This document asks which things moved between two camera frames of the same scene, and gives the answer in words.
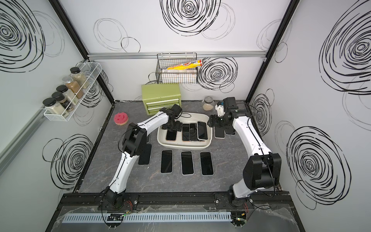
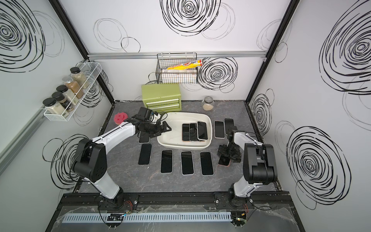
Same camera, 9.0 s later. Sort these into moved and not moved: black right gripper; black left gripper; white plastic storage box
Moved: black left gripper; black right gripper
Not moved: white plastic storage box
